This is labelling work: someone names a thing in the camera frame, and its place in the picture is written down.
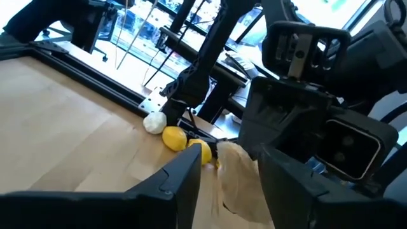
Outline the white garlic bulb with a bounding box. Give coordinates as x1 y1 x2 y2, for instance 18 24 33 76
142 111 168 135
216 141 275 225

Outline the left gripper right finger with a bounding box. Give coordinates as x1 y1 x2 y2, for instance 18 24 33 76
256 144 407 229

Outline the black aluminium table frame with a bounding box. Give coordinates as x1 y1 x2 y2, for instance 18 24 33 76
0 40 230 144

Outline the yellow lemon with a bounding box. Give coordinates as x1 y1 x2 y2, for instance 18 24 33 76
186 138 213 165
161 125 188 152

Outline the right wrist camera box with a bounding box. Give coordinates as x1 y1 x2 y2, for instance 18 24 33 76
317 119 399 183

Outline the thin white pole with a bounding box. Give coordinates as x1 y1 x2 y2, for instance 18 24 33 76
114 0 160 70

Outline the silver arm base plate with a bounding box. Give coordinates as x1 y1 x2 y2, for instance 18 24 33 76
137 86 170 115

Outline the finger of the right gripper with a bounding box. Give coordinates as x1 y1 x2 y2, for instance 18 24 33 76
237 76 334 160

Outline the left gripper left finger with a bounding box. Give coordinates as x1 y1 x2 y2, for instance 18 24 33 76
0 142 204 229

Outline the black office chair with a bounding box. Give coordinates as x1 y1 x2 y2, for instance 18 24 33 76
2 0 113 61

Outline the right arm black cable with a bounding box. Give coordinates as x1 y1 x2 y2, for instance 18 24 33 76
383 0 407 31

